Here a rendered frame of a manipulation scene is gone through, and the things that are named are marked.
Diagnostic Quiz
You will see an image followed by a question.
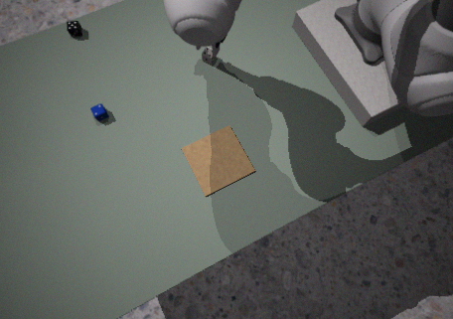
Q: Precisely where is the tan mottled mat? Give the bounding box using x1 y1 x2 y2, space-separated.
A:
181 125 255 196

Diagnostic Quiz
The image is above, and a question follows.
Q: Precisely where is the blue die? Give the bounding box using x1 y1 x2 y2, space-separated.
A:
91 104 108 121

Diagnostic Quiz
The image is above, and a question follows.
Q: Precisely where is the white die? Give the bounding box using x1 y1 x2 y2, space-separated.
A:
202 47 215 64

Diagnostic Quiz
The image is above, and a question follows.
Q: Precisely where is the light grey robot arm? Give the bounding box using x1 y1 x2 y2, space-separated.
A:
163 0 453 116

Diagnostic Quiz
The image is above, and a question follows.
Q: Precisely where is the black die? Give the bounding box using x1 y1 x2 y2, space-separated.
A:
67 21 82 37

